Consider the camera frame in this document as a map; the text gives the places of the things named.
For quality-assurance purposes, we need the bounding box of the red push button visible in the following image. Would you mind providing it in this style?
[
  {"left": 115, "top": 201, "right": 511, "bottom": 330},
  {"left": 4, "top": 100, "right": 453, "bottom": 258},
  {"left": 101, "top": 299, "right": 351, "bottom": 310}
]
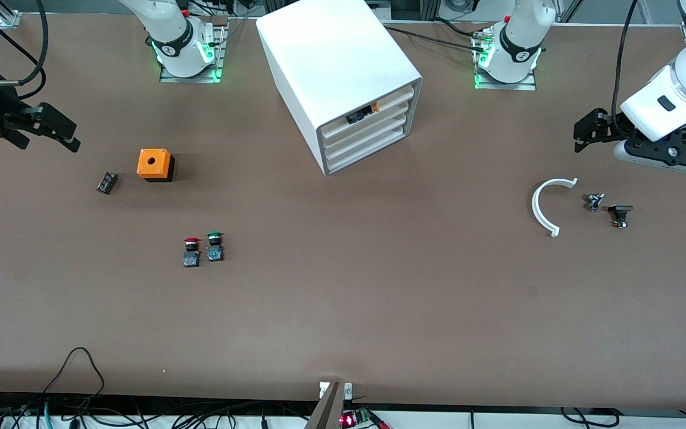
[{"left": 182, "top": 237, "right": 201, "bottom": 268}]

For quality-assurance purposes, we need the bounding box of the white plastic drawer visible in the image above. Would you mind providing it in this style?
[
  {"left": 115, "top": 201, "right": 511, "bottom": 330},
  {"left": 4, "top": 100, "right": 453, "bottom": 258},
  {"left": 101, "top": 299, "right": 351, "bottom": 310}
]
[
  {"left": 325, "top": 116, "right": 409, "bottom": 161},
  {"left": 326, "top": 127, "right": 408, "bottom": 173},
  {"left": 323, "top": 102, "right": 410, "bottom": 151}
]

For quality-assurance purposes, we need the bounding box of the orange button box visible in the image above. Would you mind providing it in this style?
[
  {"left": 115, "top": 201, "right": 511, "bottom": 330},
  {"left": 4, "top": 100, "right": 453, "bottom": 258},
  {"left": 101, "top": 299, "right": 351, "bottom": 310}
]
[{"left": 136, "top": 148, "right": 176, "bottom": 183}]

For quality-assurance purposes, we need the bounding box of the black push button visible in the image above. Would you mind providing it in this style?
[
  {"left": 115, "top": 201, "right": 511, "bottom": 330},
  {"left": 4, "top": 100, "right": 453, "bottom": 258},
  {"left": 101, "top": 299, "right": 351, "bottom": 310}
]
[{"left": 608, "top": 204, "right": 634, "bottom": 229}]

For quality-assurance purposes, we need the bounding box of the green push button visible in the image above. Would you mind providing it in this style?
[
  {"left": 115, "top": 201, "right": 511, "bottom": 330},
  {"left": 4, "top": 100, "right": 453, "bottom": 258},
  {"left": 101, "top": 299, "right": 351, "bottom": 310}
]
[{"left": 206, "top": 232, "right": 225, "bottom": 263}]

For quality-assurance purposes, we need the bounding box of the white drawer cabinet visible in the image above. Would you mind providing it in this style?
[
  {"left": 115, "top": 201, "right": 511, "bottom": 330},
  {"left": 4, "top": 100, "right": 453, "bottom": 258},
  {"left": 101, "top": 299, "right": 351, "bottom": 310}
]
[{"left": 256, "top": 0, "right": 423, "bottom": 177}]

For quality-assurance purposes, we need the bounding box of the black blue electrical component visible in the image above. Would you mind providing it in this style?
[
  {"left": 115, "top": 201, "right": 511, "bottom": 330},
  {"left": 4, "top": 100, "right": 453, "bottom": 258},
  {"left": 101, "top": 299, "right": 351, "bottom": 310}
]
[{"left": 345, "top": 105, "right": 377, "bottom": 125}]

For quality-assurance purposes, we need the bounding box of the circuit board with red display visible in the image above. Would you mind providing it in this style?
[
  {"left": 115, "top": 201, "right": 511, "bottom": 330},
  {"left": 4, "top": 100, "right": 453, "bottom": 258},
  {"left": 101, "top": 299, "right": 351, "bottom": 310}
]
[{"left": 341, "top": 408, "right": 379, "bottom": 428}]

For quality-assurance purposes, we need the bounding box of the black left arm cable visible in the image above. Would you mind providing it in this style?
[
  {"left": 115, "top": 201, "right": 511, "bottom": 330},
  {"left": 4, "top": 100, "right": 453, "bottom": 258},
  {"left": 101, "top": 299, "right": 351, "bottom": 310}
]
[{"left": 613, "top": 0, "right": 640, "bottom": 135}]

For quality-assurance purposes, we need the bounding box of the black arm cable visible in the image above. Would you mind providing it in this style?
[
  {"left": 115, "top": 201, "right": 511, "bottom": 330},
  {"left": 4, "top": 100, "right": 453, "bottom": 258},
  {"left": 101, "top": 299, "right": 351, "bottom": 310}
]
[
  {"left": 613, "top": 0, "right": 640, "bottom": 135},
  {"left": 0, "top": 0, "right": 49, "bottom": 101}
]

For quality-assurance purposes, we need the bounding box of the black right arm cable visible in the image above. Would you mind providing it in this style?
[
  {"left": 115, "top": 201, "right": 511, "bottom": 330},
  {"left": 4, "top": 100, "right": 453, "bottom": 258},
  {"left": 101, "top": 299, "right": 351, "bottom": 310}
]
[{"left": 0, "top": 0, "right": 49, "bottom": 101}]

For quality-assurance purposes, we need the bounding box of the white curved plastic bracket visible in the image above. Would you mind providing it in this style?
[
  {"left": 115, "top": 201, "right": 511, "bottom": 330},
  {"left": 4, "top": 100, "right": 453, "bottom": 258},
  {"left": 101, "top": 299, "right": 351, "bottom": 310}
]
[{"left": 532, "top": 177, "right": 579, "bottom": 238}]

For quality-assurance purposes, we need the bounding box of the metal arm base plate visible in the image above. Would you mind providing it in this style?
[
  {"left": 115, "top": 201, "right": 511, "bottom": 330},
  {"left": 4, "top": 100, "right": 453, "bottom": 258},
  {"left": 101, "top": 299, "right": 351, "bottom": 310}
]
[
  {"left": 159, "top": 17, "right": 229, "bottom": 84},
  {"left": 473, "top": 27, "right": 538, "bottom": 92}
]

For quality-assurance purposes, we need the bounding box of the black braided table cable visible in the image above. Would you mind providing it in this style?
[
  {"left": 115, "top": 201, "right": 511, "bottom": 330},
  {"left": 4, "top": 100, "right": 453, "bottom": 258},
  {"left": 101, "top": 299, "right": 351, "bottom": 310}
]
[{"left": 379, "top": 23, "right": 489, "bottom": 55}]

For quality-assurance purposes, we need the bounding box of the black looped cable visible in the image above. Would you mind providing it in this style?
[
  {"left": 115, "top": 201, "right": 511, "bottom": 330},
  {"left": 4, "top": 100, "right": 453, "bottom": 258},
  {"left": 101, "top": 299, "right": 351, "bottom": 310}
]
[{"left": 41, "top": 347, "right": 106, "bottom": 399}]

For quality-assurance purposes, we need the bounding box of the black curled cable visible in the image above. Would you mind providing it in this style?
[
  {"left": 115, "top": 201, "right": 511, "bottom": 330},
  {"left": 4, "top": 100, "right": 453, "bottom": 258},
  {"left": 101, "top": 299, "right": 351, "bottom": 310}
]
[{"left": 560, "top": 406, "right": 621, "bottom": 429}]

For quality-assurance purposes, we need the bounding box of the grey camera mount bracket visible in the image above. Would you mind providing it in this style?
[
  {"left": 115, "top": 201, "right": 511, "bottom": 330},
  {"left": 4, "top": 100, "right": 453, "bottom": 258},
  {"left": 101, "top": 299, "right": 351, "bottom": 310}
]
[{"left": 304, "top": 381, "right": 354, "bottom": 429}]

